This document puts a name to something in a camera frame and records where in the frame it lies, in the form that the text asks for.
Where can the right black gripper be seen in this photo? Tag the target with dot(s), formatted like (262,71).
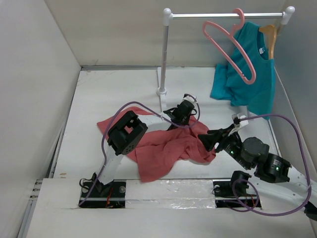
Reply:
(208,140)

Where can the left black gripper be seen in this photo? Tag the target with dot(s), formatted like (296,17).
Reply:
(186,122)

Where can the pink t shirt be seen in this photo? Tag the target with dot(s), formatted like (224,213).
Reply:
(159,150)

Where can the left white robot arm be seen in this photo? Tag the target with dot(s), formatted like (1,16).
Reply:
(123,134)

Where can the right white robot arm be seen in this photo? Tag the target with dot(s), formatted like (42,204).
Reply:
(252,153)

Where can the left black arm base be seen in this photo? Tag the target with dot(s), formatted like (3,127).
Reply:
(109,196)

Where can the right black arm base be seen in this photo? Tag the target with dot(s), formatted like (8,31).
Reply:
(225,190)

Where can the wooden hanger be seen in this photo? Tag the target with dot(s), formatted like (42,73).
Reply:
(271,34)

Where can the white clothes rack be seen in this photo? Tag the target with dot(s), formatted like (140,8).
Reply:
(237,13)

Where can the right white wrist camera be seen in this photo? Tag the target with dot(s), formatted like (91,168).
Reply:
(239,121)

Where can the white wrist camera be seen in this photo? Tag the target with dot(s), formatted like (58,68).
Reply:
(239,121)
(190,98)

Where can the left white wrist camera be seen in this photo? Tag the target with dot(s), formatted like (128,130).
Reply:
(190,98)

